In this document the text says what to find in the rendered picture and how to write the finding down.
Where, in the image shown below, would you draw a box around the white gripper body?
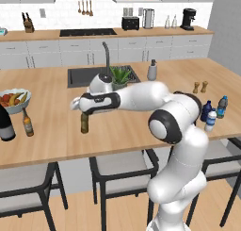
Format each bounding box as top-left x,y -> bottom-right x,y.
69,95 -> 83,112

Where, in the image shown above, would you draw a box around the olive glass bottle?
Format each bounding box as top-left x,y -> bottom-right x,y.
80,111 -> 90,135

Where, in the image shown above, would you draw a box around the dark sink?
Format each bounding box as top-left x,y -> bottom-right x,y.
67,64 -> 142,90

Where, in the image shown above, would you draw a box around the green potted plant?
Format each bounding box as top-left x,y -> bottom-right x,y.
109,65 -> 133,91

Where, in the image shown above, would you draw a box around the yellow banana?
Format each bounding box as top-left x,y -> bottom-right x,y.
8,91 -> 24,107
19,91 -> 29,104

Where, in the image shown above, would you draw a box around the brown beer bottle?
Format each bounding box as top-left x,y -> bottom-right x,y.
21,107 -> 35,138

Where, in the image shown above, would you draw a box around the dark grey tap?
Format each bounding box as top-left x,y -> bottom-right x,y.
101,41 -> 113,82

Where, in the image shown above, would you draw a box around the white fruit bowl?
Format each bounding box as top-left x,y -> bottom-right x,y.
0,88 -> 33,116

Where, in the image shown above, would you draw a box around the grey base cupboards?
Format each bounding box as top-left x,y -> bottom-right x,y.
0,33 -> 215,71

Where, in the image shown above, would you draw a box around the orange fruit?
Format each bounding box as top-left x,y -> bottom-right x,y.
0,97 -> 11,108

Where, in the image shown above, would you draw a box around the black hob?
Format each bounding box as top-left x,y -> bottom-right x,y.
58,27 -> 119,38

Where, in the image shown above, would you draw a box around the dark wine bottle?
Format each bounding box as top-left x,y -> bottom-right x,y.
0,104 -> 17,142

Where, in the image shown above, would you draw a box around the black chair grey seat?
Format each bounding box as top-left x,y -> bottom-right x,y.
184,137 -> 241,228
0,161 -> 70,231
88,148 -> 160,231

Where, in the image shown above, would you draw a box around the grey soap dispenser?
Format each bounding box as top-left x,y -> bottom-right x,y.
146,58 -> 159,82

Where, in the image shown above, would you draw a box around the wooden knife block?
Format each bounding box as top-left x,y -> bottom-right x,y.
21,11 -> 36,34

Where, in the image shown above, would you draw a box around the black toaster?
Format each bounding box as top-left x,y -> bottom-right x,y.
120,15 -> 140,32

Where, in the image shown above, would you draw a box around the silver canister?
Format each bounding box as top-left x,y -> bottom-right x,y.
141,8 -> 155,30

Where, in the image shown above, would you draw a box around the wooden pepper shaker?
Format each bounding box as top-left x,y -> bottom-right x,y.
200,80 -> 209,94
192,81 -> 201,95

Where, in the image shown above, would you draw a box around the clear glass bottle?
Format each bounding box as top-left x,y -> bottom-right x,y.
164,14 -> 171,30
170,14 -> 179,29

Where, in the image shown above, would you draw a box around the dark blue plastic bottle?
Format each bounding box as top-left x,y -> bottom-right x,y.
200,99 -> 214,123

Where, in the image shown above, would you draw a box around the white plastic bottle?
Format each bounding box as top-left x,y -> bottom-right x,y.
203,107 -> 217,133

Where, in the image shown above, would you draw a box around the black coffee machine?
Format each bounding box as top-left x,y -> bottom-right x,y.
179,8 -> 198,32

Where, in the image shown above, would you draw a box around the clear blue-capped plastic bottle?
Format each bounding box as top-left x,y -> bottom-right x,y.
215,94 -> 230,120

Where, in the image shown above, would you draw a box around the white wall shelf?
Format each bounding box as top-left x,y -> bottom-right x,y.
111,0 -> 163,4

